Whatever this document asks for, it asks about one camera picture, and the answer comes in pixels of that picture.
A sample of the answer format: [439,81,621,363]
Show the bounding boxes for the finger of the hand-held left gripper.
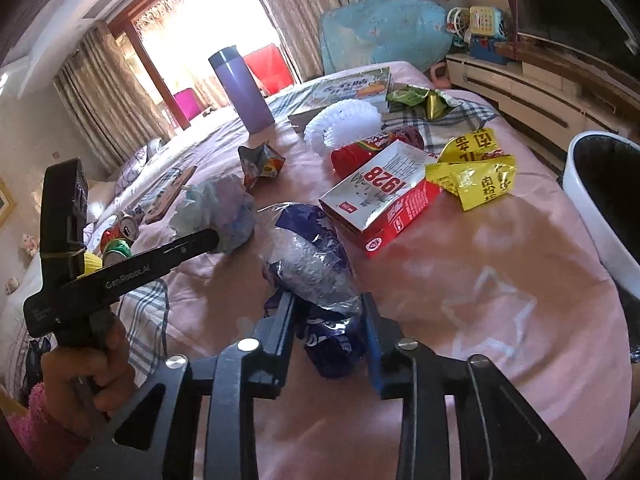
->
[152,229,221,275]

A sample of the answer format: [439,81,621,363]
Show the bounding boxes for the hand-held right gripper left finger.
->
[65,290,301,480]

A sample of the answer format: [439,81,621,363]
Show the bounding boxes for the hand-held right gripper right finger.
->
[361,291,588,480]

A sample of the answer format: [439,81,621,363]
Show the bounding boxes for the pale tissue bag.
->
[167,175,258,253]

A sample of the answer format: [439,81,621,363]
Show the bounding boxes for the blue and clear plastic bag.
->
[262,202,368,378]

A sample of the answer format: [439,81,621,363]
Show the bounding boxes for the colourful snack wrapper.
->
[237,142,287,191]

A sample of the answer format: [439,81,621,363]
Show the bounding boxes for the red and white carton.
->
[318,140,443,259]

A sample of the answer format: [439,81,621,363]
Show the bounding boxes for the red snack packet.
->
[331,127,426,178]

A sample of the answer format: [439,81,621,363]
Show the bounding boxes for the yellow snack wrapper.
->
[437,127,503,166]
[425,155,518,212]

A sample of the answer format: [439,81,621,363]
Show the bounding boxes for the white bin with black liner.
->
[562,130,640,286]

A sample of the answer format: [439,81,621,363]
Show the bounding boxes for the person's left forearm pink sleeve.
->
[9,382,96,480]

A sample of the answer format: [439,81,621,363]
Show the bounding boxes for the person's left hand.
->
[40,319,133,433]

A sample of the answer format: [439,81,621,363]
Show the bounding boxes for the yellow foam fruit net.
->
[77,251,104,279]

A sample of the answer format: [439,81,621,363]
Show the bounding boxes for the crushed green can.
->
[102,240,134,267]

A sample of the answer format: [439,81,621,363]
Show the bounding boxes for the wooden board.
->
[145,165,198,223]

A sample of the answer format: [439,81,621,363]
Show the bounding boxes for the crushed red can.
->
[100,212,139,253]

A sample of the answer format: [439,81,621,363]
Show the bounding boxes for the floral pillow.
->
[115,137,167,196]

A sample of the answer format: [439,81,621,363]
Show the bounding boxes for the magenta stool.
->
[172,87,206,121]

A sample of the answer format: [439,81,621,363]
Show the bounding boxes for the beige patterned curtain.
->
[245,0,396,83]
[52,22,168,171]

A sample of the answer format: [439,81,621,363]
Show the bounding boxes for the purple thermos bottle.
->
[208,46,276,135]

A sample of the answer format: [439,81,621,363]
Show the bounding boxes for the red chair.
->
[243,44,296,96]

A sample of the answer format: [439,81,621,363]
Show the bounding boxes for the colourful children's book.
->
[287,66,393,126]

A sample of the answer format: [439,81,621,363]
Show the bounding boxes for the green snack wrapper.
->
[387,86,461,121]

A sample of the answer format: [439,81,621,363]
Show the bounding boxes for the light blue floral cover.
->
[320,0,451,75]

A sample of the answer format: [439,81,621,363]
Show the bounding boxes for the cream television cabinet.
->
[445,52,640,171]

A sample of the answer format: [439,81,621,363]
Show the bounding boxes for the blue and red toy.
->
[469,35,510,66]

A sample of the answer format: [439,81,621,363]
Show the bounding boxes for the small white fan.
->
[446,7,471,37]

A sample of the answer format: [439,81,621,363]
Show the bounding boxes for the yellow and teal toy cube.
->
[469,6,504,37]

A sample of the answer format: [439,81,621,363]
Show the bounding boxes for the black television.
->
[495,0,640,68]

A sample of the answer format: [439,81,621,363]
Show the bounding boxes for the framed wall picture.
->
[0,180,17,231]

